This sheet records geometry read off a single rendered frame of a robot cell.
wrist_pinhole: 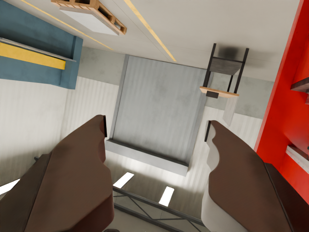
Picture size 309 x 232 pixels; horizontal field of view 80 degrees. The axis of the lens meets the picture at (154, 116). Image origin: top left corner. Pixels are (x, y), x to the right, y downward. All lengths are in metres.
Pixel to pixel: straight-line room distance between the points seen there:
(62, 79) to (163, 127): 4.01
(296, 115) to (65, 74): 6.47
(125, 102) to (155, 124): 1.56
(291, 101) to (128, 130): 6.61
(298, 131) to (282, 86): 0.41
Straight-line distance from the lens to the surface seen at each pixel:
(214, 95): 4.14
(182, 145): 7.34
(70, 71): 6.97
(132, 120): 7.74
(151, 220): 7.34
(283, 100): 1.97
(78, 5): 3.53
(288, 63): 2.01
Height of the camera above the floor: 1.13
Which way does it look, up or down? 8 degrees up
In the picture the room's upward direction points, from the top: 167 degrees counter-clockwise
